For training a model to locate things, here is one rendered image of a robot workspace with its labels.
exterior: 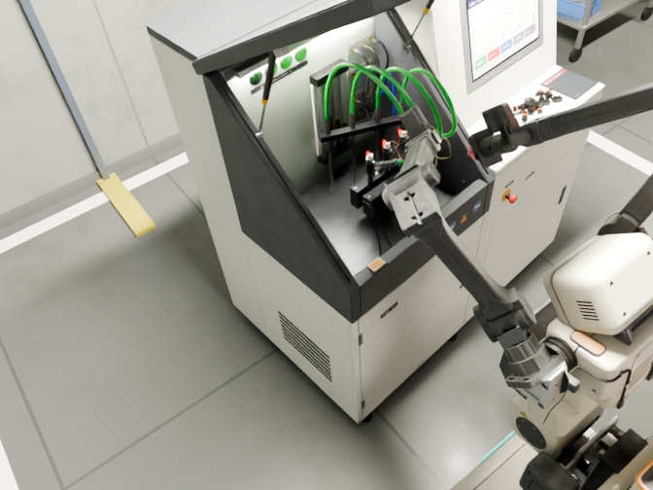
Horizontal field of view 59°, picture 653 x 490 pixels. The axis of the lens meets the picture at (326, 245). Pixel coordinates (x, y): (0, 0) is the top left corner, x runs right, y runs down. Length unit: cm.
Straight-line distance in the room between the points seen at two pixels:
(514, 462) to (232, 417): 116
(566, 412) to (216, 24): 145
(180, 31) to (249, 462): 165
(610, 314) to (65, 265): 281
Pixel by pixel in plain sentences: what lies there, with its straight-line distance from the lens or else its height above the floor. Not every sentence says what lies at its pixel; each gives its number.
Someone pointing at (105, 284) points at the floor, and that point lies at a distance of 327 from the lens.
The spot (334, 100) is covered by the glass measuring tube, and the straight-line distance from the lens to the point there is 207.
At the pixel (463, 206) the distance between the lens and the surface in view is 201.
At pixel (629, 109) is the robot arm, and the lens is 150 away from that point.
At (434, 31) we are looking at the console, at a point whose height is 137.
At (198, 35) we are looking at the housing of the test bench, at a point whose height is 150.
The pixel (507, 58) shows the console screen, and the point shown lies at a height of 114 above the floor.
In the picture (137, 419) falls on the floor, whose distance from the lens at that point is 276.
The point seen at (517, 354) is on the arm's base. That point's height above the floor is 123.
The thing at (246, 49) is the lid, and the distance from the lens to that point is 143.
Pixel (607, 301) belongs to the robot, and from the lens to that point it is 130.
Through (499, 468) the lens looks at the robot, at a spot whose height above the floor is 28.
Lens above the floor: 233
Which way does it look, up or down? 48 degrees down
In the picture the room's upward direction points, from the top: 6 degrees counter-clockwise
